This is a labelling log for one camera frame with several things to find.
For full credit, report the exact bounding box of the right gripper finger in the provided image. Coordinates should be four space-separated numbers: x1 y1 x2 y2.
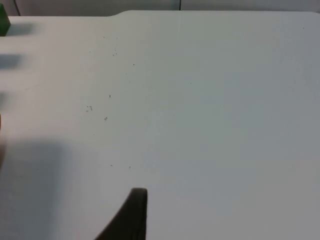
94 187 149 240

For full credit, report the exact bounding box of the green cube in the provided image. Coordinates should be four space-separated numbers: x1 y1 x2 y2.
0 4 11 36

